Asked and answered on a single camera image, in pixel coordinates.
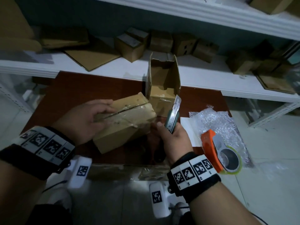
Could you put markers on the black marker wristband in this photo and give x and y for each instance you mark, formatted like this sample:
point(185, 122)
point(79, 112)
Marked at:
point(46, 145)
point(194, 173)

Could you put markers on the person's right forearm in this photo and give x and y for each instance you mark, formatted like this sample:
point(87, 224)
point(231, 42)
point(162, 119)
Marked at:
point(218, 208)

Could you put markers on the white metal shelf unit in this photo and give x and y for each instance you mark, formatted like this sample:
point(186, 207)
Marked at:
point(206, 77)

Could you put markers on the person's right shoe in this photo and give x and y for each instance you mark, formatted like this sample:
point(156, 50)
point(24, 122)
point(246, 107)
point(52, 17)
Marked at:
point(179, 209)

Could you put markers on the taped cardboard box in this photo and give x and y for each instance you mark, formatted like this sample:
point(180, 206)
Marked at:
point(122, 133)

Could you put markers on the white paper sheet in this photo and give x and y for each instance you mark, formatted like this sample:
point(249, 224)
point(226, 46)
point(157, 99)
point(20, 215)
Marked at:
point(187, 131)

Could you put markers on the large flat cardboard box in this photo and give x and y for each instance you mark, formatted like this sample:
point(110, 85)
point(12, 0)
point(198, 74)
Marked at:
point(16, 28)

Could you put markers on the orange tape dispenser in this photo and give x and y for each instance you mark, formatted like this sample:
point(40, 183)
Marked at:
point(208, 147)

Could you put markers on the medium cardboard box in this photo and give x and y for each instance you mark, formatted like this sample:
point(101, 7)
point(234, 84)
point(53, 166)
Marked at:
point(240, 64)

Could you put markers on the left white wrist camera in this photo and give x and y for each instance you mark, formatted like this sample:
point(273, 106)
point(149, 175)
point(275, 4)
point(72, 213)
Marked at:
point(80, 173)

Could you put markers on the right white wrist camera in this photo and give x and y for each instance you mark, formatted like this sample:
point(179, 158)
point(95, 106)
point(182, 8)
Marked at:
point(159, 201)

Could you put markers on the left black marker wristband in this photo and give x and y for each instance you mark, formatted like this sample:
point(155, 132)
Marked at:
point(46, 145)

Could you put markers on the small cardboard box dark holes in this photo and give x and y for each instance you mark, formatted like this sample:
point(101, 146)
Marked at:
point(184, 45)

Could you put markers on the flat cardboard sheet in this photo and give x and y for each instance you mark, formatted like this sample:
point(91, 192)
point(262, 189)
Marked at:
point(91, 57)

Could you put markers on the big open-flap cardboard box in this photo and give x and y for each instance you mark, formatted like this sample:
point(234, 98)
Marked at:
point(272, 4)

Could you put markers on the folded flat cardboard box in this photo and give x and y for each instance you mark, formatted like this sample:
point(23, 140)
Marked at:
point(65, 39)

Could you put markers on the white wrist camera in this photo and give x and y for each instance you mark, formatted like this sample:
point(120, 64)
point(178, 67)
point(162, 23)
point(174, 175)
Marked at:
point(80, 173)
point(159, 201)

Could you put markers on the person's shoe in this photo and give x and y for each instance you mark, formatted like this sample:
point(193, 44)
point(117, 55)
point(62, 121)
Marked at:
point(58, 198)
point(179, 209)

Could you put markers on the flat cardboard stack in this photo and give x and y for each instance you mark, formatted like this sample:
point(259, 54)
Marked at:
point(275, 84)

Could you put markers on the person's right hand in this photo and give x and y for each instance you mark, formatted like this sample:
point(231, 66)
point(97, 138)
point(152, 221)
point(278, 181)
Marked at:
point(178, 145)

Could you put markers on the cardboard box under shelf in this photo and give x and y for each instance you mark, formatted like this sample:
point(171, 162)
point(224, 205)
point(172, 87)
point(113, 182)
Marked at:
point(42, 81)

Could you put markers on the person's left forearm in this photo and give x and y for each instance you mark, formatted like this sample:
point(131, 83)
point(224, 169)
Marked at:
point(16, 196)

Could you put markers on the clear bubble wrap sheet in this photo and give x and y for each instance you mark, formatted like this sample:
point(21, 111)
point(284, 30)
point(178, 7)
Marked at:
point(218, 121)

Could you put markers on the person's left hand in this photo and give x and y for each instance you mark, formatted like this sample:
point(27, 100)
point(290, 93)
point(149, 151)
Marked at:
point(79, 121)

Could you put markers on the person's left shoe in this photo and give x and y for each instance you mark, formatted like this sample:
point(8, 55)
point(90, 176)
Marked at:
point(58, 198)

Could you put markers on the small white-labelled cardboard box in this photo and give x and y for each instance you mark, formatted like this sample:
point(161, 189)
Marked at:
point(129, 50)
point(138, 33)

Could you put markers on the green utility knife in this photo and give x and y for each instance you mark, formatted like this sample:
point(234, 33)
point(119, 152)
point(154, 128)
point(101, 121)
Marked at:
point(173, 112)

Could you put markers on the right black marker wristband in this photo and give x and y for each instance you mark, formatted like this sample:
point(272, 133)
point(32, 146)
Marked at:
point(194, 173)

